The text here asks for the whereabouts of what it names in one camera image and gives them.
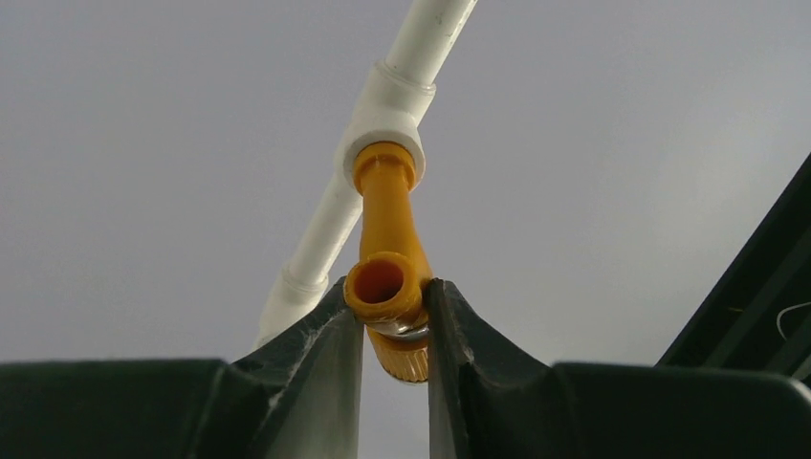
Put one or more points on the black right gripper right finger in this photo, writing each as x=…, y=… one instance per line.
x=490, y=399

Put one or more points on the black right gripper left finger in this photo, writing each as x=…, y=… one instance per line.
x=297, y=396

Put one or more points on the yellow plastic water faucet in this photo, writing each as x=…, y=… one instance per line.
x=385, y=289

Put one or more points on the white PVC pipe frame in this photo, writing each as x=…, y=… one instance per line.
x=394, y=99

